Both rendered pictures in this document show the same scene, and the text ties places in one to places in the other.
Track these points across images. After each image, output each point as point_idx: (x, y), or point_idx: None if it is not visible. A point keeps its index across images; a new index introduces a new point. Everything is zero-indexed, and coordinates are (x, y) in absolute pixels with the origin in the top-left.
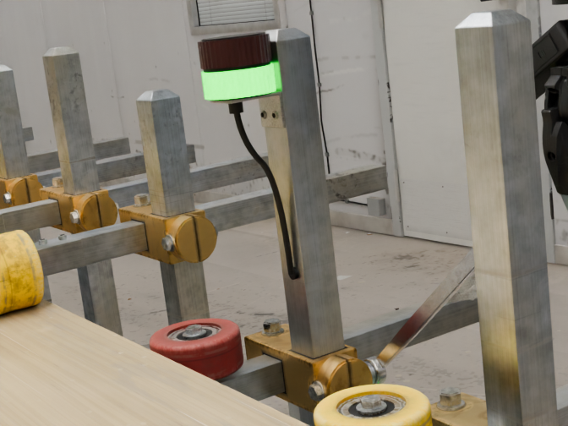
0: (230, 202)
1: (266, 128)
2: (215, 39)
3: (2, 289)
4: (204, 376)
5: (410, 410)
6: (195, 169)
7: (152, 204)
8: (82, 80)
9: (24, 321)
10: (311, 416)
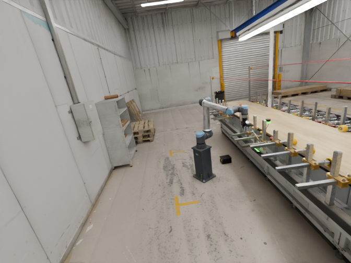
0: (269, 142)
1: (266, 126)
2: (269, 118)
3: None
4: (272, 135)
5: (261, 131)
6: (273, 153)
7: (277, 139)
8: (288, 135)
9: None
10: None
